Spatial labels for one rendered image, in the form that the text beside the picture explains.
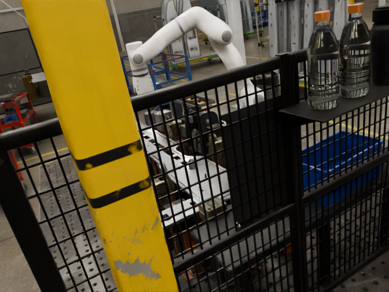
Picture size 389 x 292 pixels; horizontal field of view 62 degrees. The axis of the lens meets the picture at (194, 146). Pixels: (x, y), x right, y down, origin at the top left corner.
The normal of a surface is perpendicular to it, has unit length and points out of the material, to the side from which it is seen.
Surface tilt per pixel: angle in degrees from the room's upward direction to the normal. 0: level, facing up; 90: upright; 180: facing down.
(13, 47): 90
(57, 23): 90
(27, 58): 89
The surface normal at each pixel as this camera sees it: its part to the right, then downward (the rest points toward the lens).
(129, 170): 0.48, 0.26
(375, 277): -0.17, -0.91
